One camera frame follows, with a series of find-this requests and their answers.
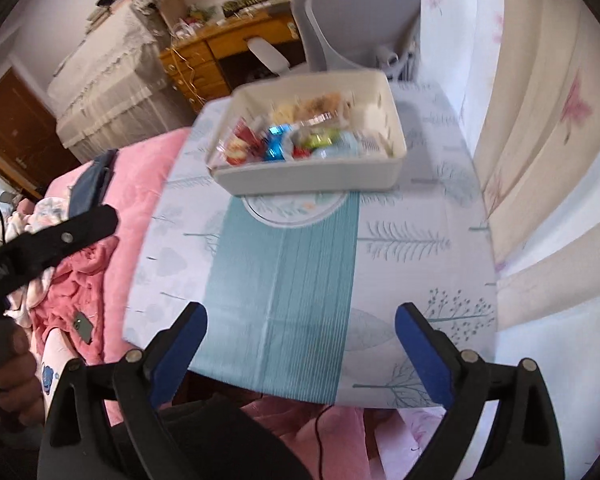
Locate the wooden desk with drawers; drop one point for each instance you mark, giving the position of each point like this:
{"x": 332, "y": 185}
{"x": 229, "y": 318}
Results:
{"x": 218, "y": 60}

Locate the person left hand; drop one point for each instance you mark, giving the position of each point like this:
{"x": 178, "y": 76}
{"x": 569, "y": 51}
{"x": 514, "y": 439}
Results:
{"x": 21, "y": 394}

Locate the red date snack bag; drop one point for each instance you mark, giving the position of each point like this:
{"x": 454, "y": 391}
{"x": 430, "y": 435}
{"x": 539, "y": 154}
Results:
{"x": 244, "y": 144}

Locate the patterned tablecloth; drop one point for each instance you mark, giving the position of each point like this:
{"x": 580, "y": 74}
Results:
{"x": 301, "y": 291}

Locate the brown wooden door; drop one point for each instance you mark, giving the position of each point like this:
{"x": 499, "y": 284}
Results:
{"x": 31, "y": 154}

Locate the green pineapple cake packet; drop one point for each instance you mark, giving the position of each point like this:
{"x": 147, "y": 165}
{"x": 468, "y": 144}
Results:
{"x": 319, "y": 138}

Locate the white plastic storage tray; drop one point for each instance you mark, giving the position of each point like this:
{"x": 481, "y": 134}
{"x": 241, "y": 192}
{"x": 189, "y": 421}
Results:
{"x": 372, "y": 110}

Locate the large clear blue snack bag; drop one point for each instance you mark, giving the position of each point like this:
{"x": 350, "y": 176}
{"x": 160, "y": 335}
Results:
{"x": 352, "y": 144}

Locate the lace covered cabinet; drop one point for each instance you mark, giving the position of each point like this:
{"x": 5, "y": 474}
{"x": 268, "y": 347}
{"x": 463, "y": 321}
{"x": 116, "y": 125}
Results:
{"x": 112, "y": 91}

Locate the grey office chair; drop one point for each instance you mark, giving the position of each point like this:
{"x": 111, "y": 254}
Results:
{"x": 350, "y": 35}

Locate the blue foil candy packet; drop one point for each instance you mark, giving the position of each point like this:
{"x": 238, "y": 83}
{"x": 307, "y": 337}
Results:
{"x": 278, "y": 144}

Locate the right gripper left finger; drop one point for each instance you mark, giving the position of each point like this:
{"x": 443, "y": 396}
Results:
{"x": 146, "y": 379}

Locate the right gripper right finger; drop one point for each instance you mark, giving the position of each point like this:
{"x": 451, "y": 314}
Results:
{"x": 457, "y": 384}

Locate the rice cracker pack large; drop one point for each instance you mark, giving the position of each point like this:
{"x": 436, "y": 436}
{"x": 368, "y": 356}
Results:
{"x": 312, "y": 111}

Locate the dark blue folded cloth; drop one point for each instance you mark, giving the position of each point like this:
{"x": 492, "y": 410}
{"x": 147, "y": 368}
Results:
{"x": 90, "y": 189}

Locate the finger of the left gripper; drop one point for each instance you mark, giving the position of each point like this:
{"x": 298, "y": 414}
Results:
{"x": 28, "y": 255}

